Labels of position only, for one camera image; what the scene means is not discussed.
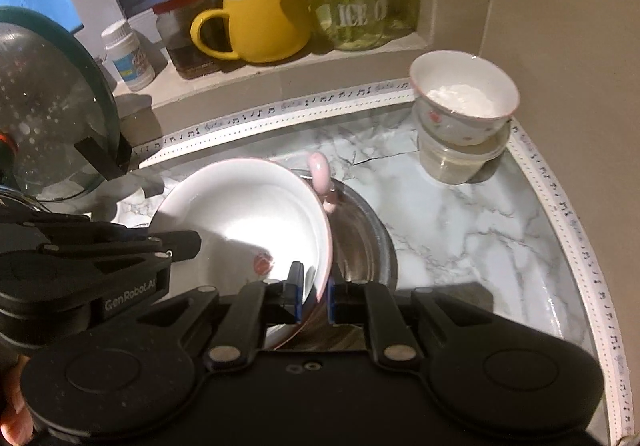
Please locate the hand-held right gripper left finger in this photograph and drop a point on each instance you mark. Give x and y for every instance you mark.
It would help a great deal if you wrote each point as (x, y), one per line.
(296, 296)

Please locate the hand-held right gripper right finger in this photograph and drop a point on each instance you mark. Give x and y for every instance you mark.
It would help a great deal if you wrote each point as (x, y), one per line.
(331, 301)

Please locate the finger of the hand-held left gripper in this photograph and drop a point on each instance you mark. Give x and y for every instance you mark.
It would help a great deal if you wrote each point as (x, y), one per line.
(175, 246)

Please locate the large steel bowl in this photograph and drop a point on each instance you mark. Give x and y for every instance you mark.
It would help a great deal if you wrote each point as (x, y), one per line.
(360, 246)

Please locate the white bowl with pink rim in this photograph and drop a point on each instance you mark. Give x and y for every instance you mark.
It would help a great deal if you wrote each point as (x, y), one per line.
(240, 216)

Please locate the pink bowl with steel liner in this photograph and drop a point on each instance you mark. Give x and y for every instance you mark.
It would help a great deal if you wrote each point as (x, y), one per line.
(319, 170)

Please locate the person's left hand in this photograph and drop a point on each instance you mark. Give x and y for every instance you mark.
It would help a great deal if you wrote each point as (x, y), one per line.
(12, 421)

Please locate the black lid holder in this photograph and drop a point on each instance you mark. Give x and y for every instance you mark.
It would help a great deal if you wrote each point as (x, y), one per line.
(102, 158)

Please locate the clear plastic container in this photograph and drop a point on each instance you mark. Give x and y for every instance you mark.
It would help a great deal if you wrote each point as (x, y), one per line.
(460, 160)

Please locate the glass pot lid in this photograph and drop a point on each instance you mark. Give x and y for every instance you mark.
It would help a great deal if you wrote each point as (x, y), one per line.
(45, 105)

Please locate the white pill bottle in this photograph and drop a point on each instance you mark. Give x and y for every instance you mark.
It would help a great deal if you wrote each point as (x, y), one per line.
(127, 58)

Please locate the dark glass jar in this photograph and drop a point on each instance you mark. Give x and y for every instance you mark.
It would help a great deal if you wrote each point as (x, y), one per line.
(177, 45)

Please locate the white floral bowl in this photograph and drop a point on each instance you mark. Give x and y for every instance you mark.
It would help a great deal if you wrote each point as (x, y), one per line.
(462, 100)

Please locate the yellow mug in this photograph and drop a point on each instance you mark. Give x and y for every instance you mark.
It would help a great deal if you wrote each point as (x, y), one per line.
(270, 25)

